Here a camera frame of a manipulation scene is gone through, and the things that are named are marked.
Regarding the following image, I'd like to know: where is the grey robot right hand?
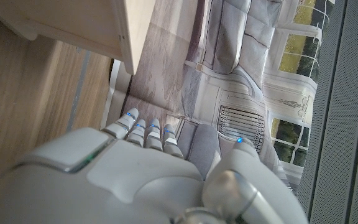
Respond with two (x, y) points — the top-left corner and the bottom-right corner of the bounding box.
(0, 108), (310, 224)

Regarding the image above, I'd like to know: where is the light wooden box with slot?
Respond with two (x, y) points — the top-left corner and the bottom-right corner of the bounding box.
(0, 0), (157, 75)

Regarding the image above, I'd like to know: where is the printed living room backdrop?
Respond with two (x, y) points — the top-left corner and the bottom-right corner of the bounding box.
(101, 0), (335, 200)

